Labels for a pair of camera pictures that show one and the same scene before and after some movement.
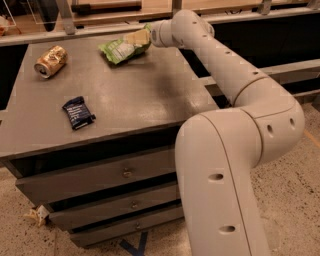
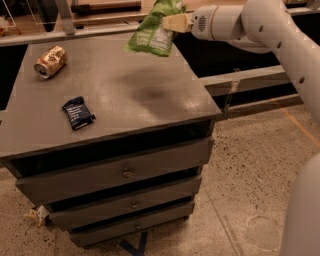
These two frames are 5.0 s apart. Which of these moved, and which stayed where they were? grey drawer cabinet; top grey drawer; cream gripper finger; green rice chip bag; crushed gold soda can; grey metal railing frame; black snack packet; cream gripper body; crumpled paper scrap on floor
Moved: green rice chip bag; cream gripper finger; cream gripper body
Stayed: black snack packet; top grey drawer; grey metal railing frame; crumpled paper scrap on floor; grey drawer cabinet; crushed gold soda can
